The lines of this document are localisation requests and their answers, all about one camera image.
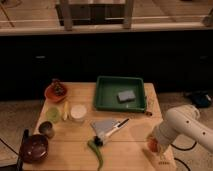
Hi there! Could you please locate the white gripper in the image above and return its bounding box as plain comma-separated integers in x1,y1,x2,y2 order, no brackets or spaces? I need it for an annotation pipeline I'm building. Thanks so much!
153,125,175,160

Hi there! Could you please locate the red apple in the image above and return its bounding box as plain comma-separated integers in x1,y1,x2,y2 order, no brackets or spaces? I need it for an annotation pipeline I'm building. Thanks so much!
147,138,158,152

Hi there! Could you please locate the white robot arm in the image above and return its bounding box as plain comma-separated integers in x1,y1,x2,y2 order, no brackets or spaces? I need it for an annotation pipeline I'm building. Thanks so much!
148,105,213,156

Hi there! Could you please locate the white paper cup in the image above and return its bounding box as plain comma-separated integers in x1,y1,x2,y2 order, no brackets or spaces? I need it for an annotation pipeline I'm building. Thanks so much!
70,105,87,122

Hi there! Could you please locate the green plastic cup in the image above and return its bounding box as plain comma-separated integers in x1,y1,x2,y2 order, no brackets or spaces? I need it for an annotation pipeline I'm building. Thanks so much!
46,107,60,123

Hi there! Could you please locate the small metal cup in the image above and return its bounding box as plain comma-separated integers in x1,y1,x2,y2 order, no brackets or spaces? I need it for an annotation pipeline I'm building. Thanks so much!
38,121,55,138

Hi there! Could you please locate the dark blue floor object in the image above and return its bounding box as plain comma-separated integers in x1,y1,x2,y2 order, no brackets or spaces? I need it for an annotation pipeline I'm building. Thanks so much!
188,92,212,108

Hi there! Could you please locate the blue sponge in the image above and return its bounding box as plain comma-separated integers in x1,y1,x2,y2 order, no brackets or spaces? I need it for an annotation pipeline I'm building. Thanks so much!
117,90,136,102

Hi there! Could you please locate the grey cloth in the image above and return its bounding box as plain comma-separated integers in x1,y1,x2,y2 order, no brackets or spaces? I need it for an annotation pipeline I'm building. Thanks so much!
91,119,117,135

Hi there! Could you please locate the green chili pepper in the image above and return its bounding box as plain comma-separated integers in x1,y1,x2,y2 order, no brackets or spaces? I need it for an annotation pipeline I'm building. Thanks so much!
87,140,103,171

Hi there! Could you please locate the green plastic tray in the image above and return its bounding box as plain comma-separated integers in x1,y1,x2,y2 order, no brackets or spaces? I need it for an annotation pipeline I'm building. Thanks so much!
93,76,147,113

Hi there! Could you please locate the yellow banana piece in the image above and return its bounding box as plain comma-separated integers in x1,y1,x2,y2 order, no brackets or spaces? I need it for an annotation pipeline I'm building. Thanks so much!
62,101,69,121

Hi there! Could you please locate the dark grape bunch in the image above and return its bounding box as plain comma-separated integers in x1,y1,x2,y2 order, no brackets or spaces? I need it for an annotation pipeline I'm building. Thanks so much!
52,79,65,96

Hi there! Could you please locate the orange bowl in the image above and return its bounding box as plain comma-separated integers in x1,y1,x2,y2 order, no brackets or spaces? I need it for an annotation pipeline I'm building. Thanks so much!
44,85,67,103

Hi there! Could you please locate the dark red bowl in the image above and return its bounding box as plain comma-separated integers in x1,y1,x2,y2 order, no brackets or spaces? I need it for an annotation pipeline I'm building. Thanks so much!
20,134,49,163

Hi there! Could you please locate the black cable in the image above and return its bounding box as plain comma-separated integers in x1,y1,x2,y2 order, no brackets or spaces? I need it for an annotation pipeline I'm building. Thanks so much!
169,139,198,152

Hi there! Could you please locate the black spoon handle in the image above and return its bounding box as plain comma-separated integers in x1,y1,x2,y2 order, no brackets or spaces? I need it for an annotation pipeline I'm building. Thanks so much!
15,128,30,171

